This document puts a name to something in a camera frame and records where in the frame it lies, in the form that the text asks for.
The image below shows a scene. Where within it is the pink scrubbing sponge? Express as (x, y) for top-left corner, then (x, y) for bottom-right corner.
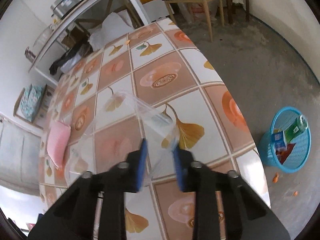
(47, 121), (71, 169)

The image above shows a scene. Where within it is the white sack under table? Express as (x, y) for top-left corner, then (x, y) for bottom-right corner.
(88, 10), (134, 51)

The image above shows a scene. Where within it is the patterned tablecloth table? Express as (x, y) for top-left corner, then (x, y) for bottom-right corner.
(39, 19), (270, 239)

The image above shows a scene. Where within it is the green plastic bottle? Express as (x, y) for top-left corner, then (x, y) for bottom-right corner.
(284, 115), (309, 143)

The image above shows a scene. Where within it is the steel rice cooker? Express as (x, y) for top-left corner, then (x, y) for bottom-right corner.
(50, 0), (83, 20)

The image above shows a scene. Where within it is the clear plastic container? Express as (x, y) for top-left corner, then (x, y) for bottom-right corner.
(65, 91), (178, 185)

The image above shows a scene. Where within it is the blue waste basket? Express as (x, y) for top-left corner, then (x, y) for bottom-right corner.
(258, 106), (311, 173)

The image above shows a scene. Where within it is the small steel canister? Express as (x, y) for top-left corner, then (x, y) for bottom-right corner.
(24, 47), (36, 63)

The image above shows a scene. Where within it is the black bag under table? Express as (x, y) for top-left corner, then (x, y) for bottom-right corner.
(49, 43), (92, 76)

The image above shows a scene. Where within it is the wooden chair with cushion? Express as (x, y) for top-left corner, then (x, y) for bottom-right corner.
(13, 84), (54, 129)

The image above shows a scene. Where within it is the red snack bag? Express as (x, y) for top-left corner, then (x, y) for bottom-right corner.
(276, 143), (296, 164)

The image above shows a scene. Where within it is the white side table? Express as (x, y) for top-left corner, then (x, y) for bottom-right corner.
(28, 0), (152, 86)

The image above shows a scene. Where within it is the floral cushion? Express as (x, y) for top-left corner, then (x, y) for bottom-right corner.
(20, 84), (46, 122)

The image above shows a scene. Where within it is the blue white small box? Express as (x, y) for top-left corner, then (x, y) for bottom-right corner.
(271, 131), (287, 152)

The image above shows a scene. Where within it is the white door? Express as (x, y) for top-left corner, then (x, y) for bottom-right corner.
(0, 117), (41, 195)

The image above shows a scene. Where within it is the orange peel on floor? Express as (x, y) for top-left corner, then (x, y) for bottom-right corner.
(272, 172), (279, 183)

